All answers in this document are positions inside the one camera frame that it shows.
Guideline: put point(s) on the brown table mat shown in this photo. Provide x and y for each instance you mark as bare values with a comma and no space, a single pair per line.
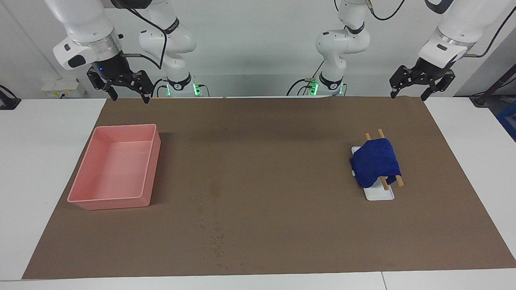
262,161

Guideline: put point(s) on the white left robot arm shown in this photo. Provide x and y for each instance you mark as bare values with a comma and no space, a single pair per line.
342,40

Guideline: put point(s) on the white wall socket box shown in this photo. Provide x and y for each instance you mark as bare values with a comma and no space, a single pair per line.
60,86

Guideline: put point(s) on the black table clamp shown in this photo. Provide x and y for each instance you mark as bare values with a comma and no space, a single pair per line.
8,102

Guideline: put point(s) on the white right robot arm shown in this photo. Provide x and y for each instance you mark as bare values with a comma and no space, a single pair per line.
88,24

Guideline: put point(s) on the pink plastic bin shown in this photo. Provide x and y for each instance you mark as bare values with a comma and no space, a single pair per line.
117,169

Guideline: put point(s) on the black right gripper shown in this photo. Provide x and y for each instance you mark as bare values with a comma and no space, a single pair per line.
113,66

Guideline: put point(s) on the blue towel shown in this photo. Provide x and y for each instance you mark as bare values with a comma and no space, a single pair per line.
375,161

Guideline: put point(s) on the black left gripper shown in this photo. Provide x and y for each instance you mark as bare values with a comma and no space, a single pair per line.
431,71

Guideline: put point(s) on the black stand pole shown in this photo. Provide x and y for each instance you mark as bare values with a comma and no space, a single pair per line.
494,88

